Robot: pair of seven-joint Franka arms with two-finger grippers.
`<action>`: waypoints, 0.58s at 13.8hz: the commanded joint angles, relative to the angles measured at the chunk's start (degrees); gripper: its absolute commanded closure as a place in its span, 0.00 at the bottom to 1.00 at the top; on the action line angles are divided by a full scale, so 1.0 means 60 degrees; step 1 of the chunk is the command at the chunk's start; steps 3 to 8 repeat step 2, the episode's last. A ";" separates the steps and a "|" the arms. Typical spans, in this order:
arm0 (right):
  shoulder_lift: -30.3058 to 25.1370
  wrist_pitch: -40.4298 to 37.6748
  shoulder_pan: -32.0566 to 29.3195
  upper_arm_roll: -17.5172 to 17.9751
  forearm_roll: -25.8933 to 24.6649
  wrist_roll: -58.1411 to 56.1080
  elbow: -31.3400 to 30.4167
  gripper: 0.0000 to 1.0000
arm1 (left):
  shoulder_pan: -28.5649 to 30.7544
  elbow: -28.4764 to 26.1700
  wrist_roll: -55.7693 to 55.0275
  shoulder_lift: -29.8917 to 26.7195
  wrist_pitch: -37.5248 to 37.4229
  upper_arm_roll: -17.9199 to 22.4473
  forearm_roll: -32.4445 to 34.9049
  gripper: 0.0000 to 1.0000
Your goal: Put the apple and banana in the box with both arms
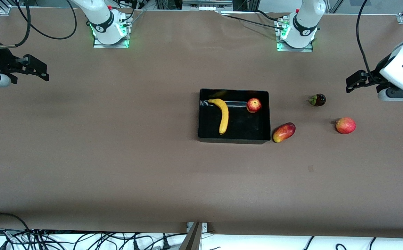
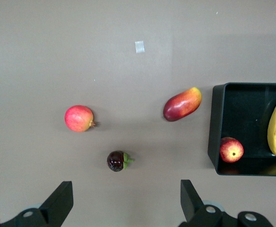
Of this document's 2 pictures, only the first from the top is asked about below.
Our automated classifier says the red yellow apple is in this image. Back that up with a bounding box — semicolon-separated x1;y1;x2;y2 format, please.
246;98;262;114

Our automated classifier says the black plastic box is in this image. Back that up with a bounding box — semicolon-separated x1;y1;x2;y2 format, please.
198;88;271;144

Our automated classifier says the yellow banana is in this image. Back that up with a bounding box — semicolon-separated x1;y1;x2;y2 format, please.
208;99;229;135

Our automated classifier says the grey device box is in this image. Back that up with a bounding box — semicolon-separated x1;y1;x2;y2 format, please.
182;0;234;11

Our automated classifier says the dark purple mangosteen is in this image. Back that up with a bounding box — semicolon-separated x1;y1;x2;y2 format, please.
307;93;327;107

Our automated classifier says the red yellow mango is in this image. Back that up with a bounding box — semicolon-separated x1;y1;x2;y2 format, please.
273;122;296;143

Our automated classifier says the brown table cover sheet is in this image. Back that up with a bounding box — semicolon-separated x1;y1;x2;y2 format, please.
0;7;403;239

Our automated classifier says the grey slanted bar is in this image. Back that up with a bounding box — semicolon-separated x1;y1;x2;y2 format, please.
179;222;203;250

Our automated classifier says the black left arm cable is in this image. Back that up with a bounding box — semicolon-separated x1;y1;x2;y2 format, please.
356;0;384;85

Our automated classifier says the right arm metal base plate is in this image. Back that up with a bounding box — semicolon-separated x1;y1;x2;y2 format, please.
93;19;130;49

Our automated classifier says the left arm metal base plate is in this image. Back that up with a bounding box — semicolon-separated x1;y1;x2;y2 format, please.
276;17;314;52

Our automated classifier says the short black table cable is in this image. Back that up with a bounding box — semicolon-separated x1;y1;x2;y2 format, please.
254;10;280;22

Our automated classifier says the grey thin cable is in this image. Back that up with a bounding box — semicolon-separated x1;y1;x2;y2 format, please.
127;10;147;26

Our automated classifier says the long black table cable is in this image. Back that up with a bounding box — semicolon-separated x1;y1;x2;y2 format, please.
221;15;285;31

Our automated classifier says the black floor cable loop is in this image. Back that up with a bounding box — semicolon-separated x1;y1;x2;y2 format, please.
0;212;32;233

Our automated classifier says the small metal bracket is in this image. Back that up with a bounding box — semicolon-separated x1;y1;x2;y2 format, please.
187;222;208;232

